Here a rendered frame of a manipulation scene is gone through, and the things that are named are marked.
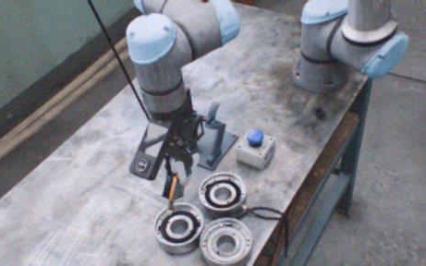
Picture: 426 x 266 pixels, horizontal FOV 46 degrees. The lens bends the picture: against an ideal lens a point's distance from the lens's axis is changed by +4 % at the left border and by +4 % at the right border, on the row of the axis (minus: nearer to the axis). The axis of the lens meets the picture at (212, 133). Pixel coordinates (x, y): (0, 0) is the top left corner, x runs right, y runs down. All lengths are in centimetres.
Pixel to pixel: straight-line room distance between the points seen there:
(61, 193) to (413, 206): 143
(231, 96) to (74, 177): 47
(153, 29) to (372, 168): 164
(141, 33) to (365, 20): 55
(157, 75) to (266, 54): 76
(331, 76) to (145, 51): 71
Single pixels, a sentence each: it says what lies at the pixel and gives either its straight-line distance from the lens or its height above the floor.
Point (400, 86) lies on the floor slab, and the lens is 268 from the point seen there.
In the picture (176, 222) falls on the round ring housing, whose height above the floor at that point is 82.
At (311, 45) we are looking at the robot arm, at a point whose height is 94.
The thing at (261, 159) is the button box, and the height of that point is 84.
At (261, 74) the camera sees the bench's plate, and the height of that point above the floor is 80.
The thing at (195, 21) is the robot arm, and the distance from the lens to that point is 80.
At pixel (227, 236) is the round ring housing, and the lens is 103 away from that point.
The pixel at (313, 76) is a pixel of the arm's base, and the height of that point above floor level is 85.
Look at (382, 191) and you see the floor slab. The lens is 218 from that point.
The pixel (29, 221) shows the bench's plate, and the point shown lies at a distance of 120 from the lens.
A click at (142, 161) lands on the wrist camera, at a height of 107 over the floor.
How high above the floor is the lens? 168
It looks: 45 degrees down
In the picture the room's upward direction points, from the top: 8 degrees counter-clockwise
